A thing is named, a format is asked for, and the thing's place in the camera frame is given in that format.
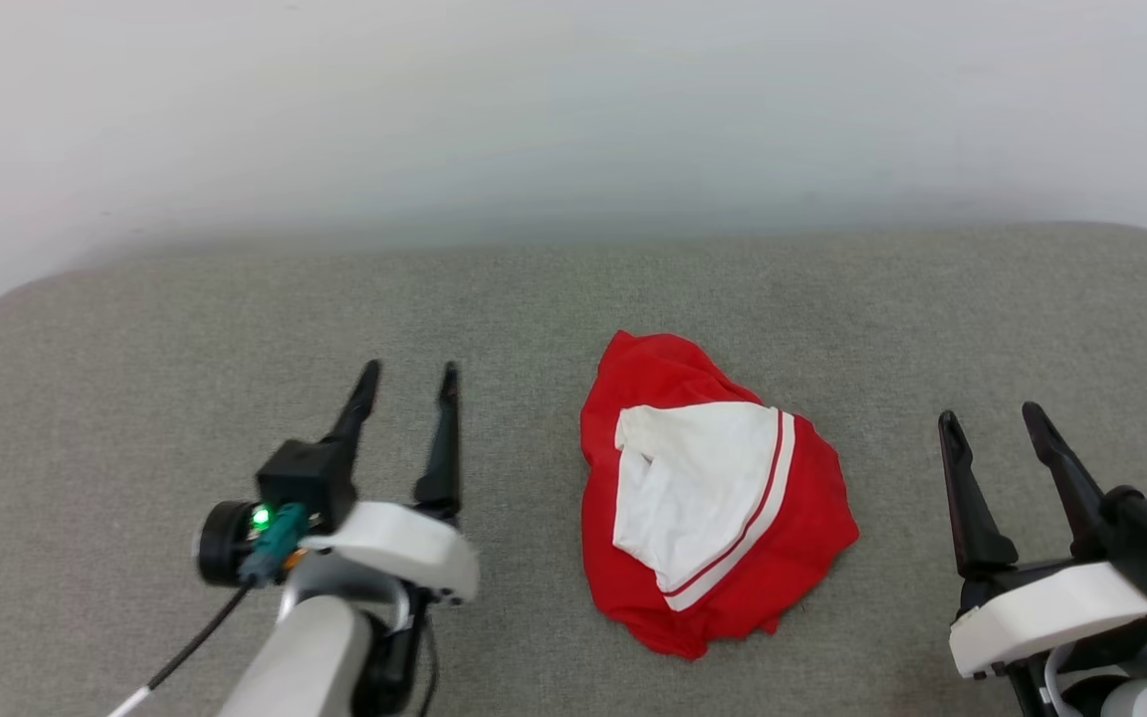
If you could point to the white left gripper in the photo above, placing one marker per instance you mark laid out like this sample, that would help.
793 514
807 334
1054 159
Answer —
404 543

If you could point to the teal left camera connector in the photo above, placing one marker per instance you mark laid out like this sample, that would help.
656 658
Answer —
275 546

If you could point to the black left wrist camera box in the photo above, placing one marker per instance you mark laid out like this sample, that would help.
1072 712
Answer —
310 478

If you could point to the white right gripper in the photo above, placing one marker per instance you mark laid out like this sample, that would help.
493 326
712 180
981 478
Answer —
1041 612

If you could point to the red and white jersey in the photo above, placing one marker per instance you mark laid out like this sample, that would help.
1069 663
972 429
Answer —
793 518

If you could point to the grey fabric sofa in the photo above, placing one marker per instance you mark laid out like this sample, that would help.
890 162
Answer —
573 289

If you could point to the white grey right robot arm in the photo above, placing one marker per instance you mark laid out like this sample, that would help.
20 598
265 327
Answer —
1141 697

